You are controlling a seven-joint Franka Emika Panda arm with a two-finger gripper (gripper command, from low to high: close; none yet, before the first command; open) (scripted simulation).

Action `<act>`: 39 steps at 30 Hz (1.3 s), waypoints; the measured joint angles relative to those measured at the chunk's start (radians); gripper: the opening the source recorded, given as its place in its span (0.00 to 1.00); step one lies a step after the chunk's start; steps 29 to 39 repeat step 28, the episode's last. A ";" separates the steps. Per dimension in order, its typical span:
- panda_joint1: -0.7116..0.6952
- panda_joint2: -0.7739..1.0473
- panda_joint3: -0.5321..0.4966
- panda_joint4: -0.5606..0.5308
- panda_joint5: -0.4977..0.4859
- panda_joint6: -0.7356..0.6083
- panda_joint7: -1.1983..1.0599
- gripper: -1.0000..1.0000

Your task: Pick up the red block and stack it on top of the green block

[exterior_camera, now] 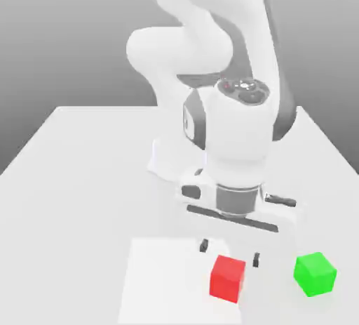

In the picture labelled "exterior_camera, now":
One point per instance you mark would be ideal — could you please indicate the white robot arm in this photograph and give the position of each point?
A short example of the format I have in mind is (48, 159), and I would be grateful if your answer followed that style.
(241, 139)

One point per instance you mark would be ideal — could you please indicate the small green cube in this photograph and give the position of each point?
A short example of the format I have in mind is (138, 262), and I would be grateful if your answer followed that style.
(315, 274)

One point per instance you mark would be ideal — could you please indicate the small red cube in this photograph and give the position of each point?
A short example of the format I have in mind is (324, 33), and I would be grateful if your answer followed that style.
(227, 278)

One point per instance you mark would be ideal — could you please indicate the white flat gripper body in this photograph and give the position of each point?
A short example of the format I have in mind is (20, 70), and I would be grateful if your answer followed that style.
(238, 229)

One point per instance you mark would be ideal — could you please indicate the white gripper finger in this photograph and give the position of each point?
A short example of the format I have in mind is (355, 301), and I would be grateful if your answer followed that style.
(204, 245)
(255, 260)

